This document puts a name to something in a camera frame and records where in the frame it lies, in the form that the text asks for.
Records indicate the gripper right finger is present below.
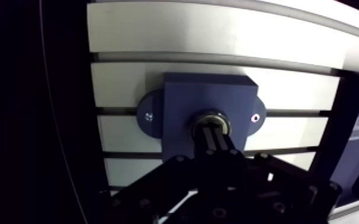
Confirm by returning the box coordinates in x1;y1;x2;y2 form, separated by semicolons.
216;124;343;224

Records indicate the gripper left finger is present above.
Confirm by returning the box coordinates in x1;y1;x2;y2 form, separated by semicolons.
104;124;218;224

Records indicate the dark blue-grey housing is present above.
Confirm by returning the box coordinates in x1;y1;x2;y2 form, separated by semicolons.
136;72;267;162

